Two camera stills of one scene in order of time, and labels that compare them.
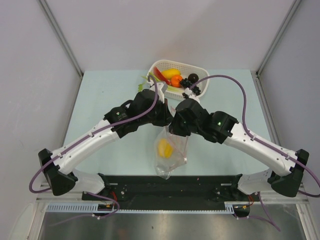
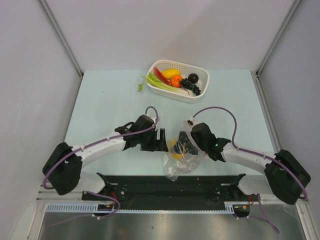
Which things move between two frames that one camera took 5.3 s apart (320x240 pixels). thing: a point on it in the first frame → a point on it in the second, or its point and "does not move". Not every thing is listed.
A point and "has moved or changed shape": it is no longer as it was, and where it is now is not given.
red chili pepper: (160, 76) does not move
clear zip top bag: (170, 150) has moved or changed shape
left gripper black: (166, 117) → (157, 145)
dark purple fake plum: (193, 78) does not move
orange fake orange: (175, 80) does not move
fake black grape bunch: (186, 83) does not move
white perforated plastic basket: (185, 70) does not move
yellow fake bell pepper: (165, 149) has moved or changed shape
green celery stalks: (140, 86) does not move
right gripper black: (174, 127) → (179, 146)
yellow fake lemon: (169, 73) does not move
